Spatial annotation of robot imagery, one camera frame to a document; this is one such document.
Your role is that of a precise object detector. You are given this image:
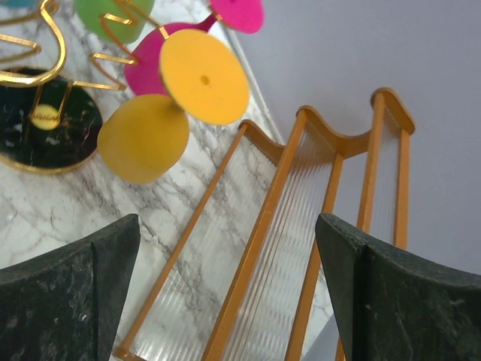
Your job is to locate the gold wire wine glass rack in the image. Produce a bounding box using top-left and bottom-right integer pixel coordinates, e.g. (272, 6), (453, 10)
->
(0, 0), (170, 175)

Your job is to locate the orange plastic wine glass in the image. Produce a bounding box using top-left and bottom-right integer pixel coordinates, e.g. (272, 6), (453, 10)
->
(97, 29), (250, 184)

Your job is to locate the pink plastic wine glass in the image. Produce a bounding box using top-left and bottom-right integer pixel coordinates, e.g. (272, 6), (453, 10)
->
(124, 0), (265, 96)

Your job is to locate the green plastic wine glass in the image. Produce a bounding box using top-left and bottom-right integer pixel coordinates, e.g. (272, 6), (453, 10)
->
(73, 0), (146, 44)

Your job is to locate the wooden dish rack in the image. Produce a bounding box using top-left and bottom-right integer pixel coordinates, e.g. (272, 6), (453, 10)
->
(112, 86), (416, 361)

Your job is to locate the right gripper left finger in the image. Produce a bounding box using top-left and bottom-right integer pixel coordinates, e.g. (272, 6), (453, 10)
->
(1, 214), (141, 360)

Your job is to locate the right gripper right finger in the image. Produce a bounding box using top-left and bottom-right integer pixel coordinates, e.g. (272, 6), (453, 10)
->
(315, 214), (480, 360)

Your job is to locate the blue plastic wine glass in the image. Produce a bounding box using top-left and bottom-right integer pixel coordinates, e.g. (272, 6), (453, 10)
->
(0, 0), (39, 8)

